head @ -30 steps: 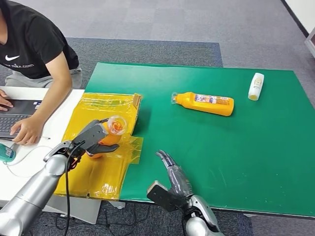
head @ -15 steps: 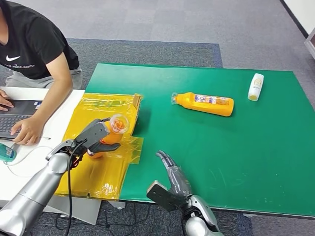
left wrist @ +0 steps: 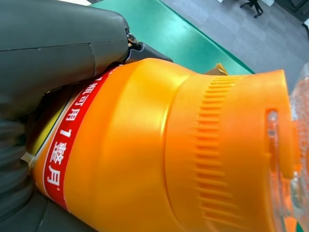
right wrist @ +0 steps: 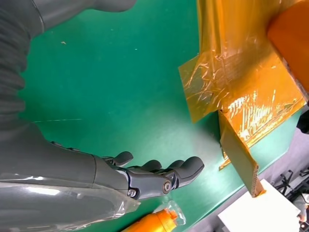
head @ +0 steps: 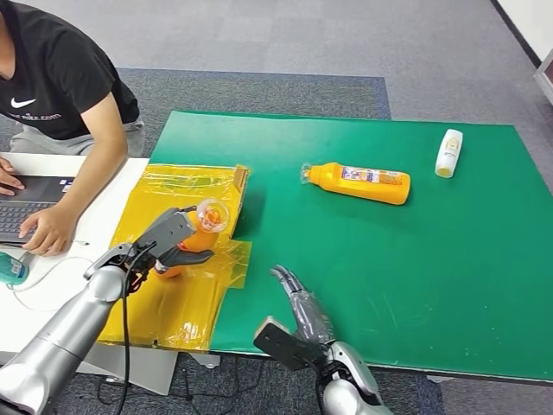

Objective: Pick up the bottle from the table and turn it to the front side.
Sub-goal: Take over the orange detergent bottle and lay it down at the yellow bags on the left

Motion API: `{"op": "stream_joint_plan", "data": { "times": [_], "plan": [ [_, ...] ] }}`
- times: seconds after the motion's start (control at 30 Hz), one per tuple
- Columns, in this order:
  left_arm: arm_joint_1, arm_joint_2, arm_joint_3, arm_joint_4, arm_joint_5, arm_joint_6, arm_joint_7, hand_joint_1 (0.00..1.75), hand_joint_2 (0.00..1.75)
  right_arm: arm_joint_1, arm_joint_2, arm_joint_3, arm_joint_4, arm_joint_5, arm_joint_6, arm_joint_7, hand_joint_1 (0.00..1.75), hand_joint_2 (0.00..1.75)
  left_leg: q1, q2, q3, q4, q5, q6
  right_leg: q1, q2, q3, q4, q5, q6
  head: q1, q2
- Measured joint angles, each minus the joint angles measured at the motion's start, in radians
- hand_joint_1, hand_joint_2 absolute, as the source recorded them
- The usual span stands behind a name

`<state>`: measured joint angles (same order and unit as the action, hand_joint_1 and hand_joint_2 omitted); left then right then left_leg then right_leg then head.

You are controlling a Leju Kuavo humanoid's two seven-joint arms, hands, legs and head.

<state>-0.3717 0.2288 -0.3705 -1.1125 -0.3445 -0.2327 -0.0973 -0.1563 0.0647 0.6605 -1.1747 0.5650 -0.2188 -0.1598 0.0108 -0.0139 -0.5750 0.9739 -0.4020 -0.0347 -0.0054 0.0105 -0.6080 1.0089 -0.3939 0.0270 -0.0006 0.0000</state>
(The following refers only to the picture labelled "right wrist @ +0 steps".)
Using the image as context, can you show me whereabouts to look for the green table mat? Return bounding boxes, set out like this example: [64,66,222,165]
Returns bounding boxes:
[18,0,304,232]

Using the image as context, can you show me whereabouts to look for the yellow film-wrapped cardboard sheet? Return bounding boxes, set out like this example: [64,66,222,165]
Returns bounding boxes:
[178,0,307,198]

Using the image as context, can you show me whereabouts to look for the white desk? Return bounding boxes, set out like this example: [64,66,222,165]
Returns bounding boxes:
[217,178,301,232]

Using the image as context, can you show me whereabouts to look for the black chair base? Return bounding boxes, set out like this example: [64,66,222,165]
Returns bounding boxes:
[275,169,309,201]

